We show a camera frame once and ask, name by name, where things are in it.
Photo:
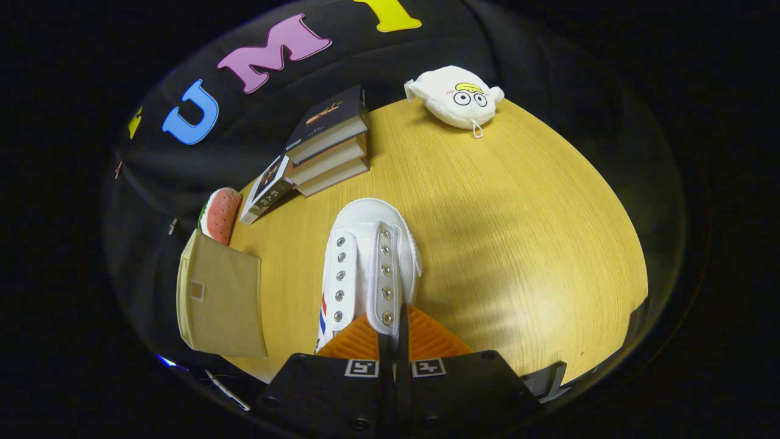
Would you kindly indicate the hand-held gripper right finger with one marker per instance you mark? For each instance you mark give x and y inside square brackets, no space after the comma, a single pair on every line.
[469,390]

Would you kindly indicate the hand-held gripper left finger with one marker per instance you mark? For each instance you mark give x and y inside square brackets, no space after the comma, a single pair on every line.
[323,396]

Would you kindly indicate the beige fabric storage box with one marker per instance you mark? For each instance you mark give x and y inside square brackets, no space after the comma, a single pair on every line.
[225,305]

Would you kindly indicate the white canvas shoe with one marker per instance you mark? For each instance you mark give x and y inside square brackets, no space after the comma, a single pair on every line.
[365,225]

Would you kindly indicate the watermelon slice plush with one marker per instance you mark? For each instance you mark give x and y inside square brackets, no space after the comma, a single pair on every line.
[220,213]

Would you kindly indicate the white portrait cover book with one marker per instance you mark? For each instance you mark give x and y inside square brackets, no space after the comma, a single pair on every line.
[265,189]

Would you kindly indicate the thin brown edged book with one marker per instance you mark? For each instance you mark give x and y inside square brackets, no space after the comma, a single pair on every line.
[335,180]

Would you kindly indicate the silver cloth clip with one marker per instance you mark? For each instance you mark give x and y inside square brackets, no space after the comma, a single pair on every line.
[172,226]

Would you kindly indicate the black cover book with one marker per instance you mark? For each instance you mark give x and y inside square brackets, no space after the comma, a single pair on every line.
[329,116]

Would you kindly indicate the white plush toy with eyes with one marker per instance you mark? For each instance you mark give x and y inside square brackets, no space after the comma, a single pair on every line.
[451,100]

